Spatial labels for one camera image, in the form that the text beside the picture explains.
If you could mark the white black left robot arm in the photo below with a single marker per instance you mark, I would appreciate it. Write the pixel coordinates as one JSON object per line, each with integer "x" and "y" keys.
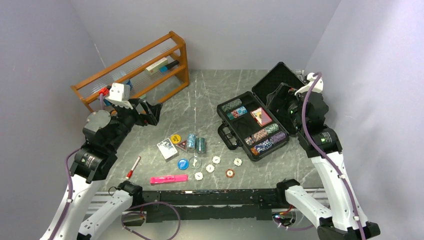
{"x": 104, "y": 133}

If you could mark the blue round button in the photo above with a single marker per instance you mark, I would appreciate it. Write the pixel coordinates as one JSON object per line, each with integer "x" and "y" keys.
{"x": 183, "y": 164}

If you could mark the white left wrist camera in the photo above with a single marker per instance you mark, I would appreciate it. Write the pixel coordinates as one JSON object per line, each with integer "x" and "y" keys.
{"x": 119, "y": 95}

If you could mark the white green box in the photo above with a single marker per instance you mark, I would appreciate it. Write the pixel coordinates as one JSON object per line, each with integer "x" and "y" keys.
{"x": 155, "y": 67}

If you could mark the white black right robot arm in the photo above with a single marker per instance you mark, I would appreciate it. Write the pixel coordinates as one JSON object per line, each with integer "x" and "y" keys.
{"x": 305, "y": 113}

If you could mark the black blue marker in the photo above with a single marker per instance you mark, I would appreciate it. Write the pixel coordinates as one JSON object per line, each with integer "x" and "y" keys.
{"x": 169, "y": 66}

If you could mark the teal chip stack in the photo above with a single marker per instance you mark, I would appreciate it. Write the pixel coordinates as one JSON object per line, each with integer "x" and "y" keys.
{"x": 200, "y": 145}

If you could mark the red brown poker chip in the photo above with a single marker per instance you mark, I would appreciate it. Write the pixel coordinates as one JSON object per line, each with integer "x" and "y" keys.
{"x": 230, "y": 173}

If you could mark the red white marker pen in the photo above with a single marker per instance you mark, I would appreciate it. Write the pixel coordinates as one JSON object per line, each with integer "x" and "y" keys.
{"x": 131, "y": 171}

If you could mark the yellow big blind button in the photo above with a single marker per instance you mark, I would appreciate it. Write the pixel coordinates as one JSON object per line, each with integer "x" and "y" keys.
{"x": 175, "y": 139}

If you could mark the blue card deck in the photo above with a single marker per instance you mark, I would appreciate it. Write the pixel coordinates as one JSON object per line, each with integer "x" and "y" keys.
{"x": 167, "y": 149}

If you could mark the blue purple chip row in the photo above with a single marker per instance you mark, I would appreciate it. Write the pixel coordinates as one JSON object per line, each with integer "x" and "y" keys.
{"x": 268, "y": 143}

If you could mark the green blue chip row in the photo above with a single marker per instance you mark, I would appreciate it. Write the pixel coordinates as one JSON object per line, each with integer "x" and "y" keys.
{"x": 230, "y": 106}

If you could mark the red blue chip row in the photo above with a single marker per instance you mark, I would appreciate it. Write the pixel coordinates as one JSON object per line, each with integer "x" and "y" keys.
{"x": 236, "y": 113}

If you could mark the orange wooden shelf rack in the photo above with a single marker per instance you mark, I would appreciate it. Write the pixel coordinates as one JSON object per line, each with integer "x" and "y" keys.
{"x": 132, "y": 69}

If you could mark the triangular all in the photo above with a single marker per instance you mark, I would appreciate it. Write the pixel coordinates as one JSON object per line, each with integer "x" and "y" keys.
{"x": 183, "y": 145}

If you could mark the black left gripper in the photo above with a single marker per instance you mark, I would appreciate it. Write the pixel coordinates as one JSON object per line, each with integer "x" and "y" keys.
{"x": 151, "y": 115}

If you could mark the black base frame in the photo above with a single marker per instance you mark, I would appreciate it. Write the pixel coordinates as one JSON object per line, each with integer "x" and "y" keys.
{"x": 156, "y": 206}

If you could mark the light blue chip stack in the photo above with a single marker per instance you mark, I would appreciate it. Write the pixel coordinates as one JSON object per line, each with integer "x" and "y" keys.
{"x": 191, "y": 141}

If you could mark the brown green chip row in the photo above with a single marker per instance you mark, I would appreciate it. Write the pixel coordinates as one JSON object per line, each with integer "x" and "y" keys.
{"x": 261, "y": 134}

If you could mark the white poker chip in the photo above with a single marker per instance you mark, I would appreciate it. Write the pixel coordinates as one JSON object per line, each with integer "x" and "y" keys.
{"x": 237, "y": 162}
{"x": 198, "y": 176}
{"x": 216, "y": 160}
{"x": 210, "y": 168}

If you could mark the black poker case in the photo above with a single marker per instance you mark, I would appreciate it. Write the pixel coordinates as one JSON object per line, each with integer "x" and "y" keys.
{"x": 254, "y": 121}

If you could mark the pink highlighter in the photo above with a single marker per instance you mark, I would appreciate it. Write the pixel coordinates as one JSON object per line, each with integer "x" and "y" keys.
{"x": 157, "y": 180}

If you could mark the clear dealer button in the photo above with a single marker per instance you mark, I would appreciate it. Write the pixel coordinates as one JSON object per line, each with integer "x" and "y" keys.
{"x": 195, "y": 162}

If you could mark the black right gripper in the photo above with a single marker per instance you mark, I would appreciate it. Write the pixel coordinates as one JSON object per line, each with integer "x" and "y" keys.
{"x": 285, "y": 92}

